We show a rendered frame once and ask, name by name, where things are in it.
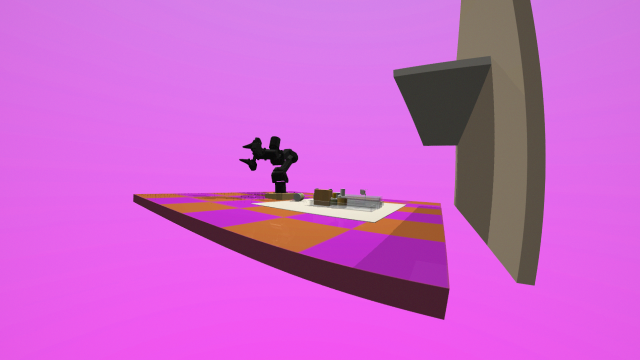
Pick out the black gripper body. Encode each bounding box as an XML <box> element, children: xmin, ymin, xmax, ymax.
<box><xmin>248</xmin><ymin>137</ymin><xmax>268</xmax><ymax>171</ymax></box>

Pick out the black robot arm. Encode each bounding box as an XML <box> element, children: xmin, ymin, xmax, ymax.
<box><xmin>250</xmin><ymin>136</ymin><xmax>298</xmax><ymax>194</ymax></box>

